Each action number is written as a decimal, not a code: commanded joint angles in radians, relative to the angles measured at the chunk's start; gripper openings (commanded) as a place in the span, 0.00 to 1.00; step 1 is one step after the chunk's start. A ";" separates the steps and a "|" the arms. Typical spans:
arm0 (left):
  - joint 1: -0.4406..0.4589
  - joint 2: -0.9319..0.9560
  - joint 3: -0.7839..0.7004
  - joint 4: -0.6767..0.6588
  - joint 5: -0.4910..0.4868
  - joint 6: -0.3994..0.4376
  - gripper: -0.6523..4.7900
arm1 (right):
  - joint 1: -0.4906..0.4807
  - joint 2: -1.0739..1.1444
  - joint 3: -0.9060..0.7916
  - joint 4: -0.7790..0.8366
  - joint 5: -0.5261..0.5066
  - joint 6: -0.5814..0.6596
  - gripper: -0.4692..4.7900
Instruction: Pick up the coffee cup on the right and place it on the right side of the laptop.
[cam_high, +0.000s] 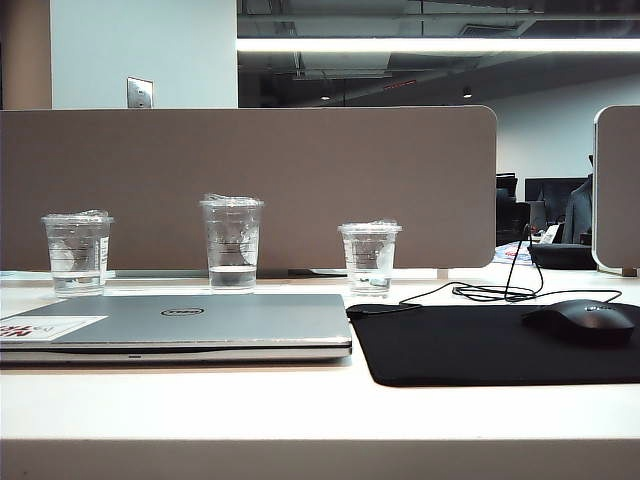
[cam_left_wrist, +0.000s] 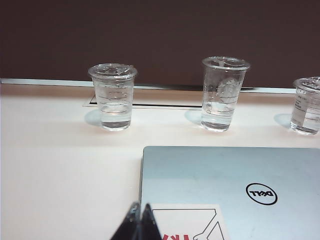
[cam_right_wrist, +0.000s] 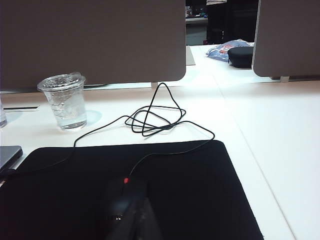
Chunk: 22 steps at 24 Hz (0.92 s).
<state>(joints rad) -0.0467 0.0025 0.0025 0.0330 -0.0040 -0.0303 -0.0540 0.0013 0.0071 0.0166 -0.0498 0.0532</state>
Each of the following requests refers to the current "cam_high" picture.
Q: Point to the short clear plastic lidded cup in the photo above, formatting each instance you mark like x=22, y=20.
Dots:
x=370, y=260

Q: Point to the tall clear plastic lidded cup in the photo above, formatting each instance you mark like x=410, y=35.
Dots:
x=232, y=240

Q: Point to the silver Dell laptop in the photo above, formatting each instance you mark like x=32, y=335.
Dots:
x=225, y=325

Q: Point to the clear plastic cup, side label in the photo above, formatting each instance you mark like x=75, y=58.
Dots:
x=77, y=255

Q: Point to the flat grey desk plate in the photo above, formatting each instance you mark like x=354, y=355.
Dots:
x=320, y=273

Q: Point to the wide brown desk divider panel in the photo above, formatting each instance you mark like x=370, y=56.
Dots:
x=300, y=175

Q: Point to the black mouse pad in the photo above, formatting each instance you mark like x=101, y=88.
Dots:
x=450, y=345

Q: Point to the red ceiling sign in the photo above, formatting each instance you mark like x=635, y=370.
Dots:
x=400, y=84

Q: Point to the red and blue printed paper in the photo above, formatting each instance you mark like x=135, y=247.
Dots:
x=507, y=256

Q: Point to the black office chair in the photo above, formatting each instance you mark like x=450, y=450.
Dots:
x=507, y=205

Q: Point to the ceiling dome fixture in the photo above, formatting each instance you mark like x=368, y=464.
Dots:
x=467, y=91

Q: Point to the long white ceiling light strip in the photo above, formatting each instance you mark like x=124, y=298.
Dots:
x=425, y=44

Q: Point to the black background monitor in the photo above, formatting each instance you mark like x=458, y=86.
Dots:
x=550, y=195

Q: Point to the black fabric pouch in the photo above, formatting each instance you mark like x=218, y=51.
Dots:
x=562, y=255

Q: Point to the grey jacket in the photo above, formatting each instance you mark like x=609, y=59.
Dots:
x=580, y=215

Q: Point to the black computer mouse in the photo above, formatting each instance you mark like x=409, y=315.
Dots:
x=580, y=322

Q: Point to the white and red sticker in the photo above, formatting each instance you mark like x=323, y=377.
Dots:
x=45, y=327

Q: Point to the narrow brown desk divider panel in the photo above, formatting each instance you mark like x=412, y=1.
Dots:
x=620, y=190

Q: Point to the metal wall switch plate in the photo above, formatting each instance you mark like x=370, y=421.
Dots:
x=140, y=92

